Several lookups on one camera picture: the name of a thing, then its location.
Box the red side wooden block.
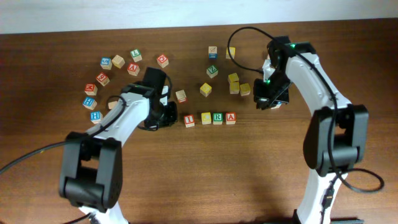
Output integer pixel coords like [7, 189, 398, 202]
[175, 90, 187, 103]

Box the red I letter block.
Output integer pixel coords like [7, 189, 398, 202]
[184, 114, 195, 128]

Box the red A letter block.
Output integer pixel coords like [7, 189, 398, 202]
[225, 112, 236, 124]

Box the yellow block cluster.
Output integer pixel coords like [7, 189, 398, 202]
[201, 112, 212, 125]

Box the red C letter block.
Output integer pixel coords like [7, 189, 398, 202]
[157, 54, 169, 68]

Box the green R letter block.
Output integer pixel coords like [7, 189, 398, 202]
[213, 113, 223, 125]

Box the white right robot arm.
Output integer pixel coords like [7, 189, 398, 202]
[254, 36, 369, 223]

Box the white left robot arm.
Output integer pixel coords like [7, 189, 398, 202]
[58, 67, 177, 223]

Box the blue L letter block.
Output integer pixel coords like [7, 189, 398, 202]
[271, 101, 282, 110]

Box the yellow umbrella picture block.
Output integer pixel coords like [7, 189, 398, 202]
[239, 83, 251, 96]

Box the yellow block lower middle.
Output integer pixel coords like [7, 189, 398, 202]
[229, 82, 240, 94]

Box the yellow block upper middle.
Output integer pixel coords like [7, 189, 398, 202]
[228, 73, 239, 83]

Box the green E side block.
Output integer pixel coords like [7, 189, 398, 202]
[108, 101, 118, 110]

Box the yellow block near R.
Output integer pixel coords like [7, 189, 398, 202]
[200, 83, 212, 97]

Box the red A block left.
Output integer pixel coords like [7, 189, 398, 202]
[127, 63, 140, 76]

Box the yellow top back block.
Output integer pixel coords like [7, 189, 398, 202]
[226, 47, 236, 59]

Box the green Z letter block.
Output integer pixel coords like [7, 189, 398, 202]
[206, 65, 218, 78]

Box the blue H block lower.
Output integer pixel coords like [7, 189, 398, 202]
[90, 111, 103, 124]

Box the blue h block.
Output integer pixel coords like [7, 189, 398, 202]
[82, 97, 97, 110]
[90, 111, 103, 124]

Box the green L letter block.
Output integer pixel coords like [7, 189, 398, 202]
[130, 49, 142, 62]

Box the blue side top block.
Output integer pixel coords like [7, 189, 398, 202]
[208, 46, 218, 59]

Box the plain wooden block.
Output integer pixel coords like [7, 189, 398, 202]
[111, 55, 125, 68]

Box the red 6 number block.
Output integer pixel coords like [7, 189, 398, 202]
[96, 72, 110, 86]

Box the blue H block upper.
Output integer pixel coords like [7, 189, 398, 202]
[82, 97, 97, 110]

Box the red M letter block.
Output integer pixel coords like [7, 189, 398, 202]
[85, 83, 98, 96]

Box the blue G letter block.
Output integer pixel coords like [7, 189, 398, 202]
[100, 57, 113, 70]

